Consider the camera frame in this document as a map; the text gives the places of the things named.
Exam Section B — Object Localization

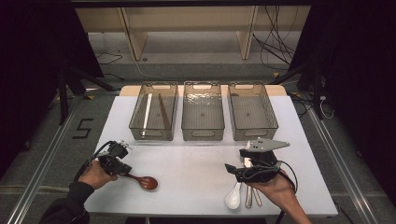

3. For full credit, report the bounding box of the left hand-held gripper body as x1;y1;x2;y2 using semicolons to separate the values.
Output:
98;139;134;175

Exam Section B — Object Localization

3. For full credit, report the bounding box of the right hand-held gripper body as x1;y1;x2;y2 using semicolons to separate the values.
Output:
235;137;291;184

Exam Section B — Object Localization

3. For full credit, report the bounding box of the red-brown wooden spoon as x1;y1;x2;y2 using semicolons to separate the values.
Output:
124;172;159;191

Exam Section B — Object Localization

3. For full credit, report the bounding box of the white ceramic spoon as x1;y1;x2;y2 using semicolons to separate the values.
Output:
224;181;244;210

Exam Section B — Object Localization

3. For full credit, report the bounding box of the metal table knife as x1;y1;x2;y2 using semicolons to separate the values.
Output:
244;158;253;209

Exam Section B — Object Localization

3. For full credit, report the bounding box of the metal fork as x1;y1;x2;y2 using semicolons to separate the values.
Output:
251;187;263;207

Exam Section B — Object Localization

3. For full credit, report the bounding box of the white chopstick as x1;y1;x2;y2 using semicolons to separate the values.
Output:
141;92;152;136
142;92;154;136

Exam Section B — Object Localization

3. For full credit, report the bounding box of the clear grey plastic bin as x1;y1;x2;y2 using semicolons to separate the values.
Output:
181;80;226;142
227;81;279;142
129;81;179;142

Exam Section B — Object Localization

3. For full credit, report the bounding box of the brown wooden chopstick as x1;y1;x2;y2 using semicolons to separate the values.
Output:
156;92;171;131
157;92;172;130

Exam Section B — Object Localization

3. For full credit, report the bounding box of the person's left hand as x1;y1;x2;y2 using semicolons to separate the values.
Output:
78;160;120;191

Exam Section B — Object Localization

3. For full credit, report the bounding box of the person's right hand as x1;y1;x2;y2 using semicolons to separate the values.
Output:
246;170;297;217

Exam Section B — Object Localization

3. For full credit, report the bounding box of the white table board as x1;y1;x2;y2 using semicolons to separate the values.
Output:
83;94;339;217

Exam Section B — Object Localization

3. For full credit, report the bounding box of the wooden table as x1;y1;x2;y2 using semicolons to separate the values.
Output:
120;84;288;97

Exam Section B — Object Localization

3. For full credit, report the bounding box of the black metal stand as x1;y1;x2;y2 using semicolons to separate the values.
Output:
57;63;116;125
270;59;325;120

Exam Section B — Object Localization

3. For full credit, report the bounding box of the light wooden shelf unit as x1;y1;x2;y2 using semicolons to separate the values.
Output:
74;5;312;62

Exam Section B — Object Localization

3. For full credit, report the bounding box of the black curtain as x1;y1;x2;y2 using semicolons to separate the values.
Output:
0;0;105;178
289;0;396;203

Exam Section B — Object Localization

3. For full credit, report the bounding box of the left hand-held gripper cable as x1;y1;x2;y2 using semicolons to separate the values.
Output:
72;140;116;184

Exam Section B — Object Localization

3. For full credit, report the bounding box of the hand-held gripper cable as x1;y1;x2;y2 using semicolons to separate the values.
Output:
72;140;116;184
242;160;299;224

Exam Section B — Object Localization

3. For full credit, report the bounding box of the right hand-held gripper cable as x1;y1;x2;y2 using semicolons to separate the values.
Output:
242;160;299;224

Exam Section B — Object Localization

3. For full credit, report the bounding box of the short aluminium rail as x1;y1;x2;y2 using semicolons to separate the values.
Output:
83;88;121;96

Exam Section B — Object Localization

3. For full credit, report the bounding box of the thin white looped cable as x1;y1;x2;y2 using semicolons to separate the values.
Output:
318;95;335;120

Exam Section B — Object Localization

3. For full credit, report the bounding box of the black floor cable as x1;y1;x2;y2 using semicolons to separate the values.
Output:
102;73;125;82
94;51;124;65

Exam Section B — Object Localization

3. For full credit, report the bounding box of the long aluminium rail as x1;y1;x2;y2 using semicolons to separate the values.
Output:
6;101;80;224
306;106;379;224

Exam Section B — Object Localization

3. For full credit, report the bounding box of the white floor cable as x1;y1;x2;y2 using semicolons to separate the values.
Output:
117;49;163;80

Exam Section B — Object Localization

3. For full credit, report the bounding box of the bundle of black cables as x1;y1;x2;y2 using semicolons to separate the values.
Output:
251;5;301;72

